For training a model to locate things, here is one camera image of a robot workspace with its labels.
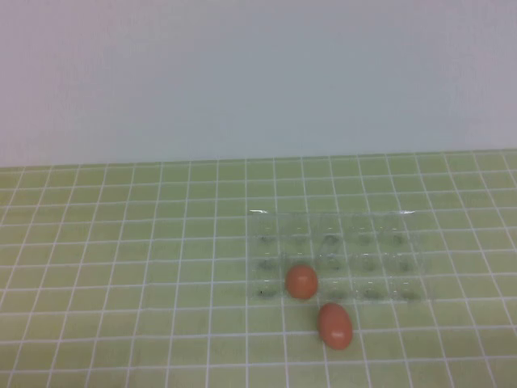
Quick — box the brown egg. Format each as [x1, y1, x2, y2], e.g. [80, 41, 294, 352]
[317, 302, 354, 351]
[285, 264, 319, 301]

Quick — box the clear plastic egg tray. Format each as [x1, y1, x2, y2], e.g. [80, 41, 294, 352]
[246, 209, 438, 303]

